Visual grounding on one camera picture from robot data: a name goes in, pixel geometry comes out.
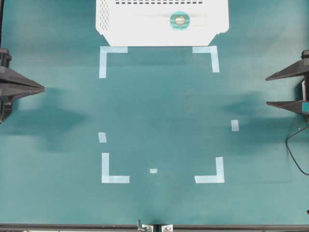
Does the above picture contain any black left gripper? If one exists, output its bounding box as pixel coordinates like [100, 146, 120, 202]
[0, 48, 45, 123]

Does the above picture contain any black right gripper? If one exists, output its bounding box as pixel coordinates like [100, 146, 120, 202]
[265, 50, 309, 124]

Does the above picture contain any teal tape roll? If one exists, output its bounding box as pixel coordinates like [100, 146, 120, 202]
[169, 11, 190, 30]

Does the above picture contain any small right tape piece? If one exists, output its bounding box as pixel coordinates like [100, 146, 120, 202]
[231, 119, 239, 132]

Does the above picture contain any white plastic lattice basket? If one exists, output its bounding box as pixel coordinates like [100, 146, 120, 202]
[96, 0, 229, 46]

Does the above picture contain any black cable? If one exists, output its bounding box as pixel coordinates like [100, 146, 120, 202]
[285, 125, 309, 176]

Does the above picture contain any metal table edge bracket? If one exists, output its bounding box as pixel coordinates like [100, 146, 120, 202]
[137, 219, 173, 232]

